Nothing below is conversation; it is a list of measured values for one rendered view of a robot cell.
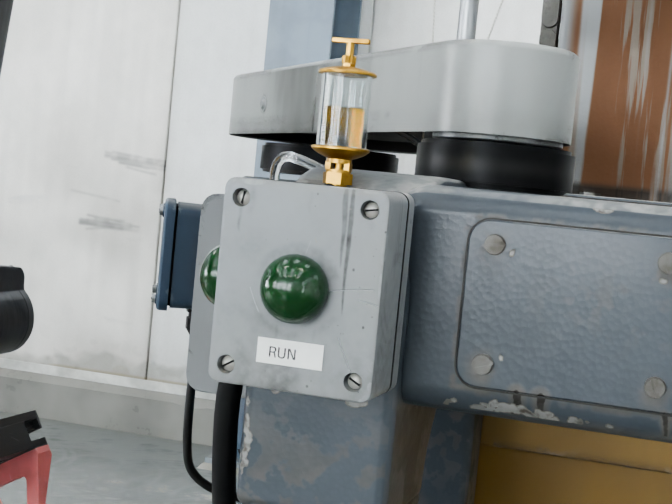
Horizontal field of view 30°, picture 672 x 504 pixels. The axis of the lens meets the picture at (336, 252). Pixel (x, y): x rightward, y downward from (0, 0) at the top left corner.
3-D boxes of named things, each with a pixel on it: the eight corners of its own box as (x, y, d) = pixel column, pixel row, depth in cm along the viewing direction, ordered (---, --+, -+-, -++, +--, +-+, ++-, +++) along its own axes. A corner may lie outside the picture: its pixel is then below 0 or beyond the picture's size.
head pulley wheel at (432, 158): (396, 179, 69) (400, 134, 69) (433, 184, 77) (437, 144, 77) (561, 195, 66) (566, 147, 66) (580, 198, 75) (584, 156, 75)
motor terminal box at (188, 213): (147, 339, 103) (159, 199, 103) (149, 324, 113) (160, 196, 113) (247, 347, 104) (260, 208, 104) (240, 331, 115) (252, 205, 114)
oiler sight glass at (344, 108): (308, 143, 61) (315, 71, 61) (324, 146, 63) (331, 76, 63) (357, 147, 60) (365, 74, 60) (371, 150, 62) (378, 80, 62)
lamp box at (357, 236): (206, 380, 55) (224, 175, 54) (243, 369, 59) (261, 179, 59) (370, 405, 53) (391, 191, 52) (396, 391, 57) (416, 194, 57)
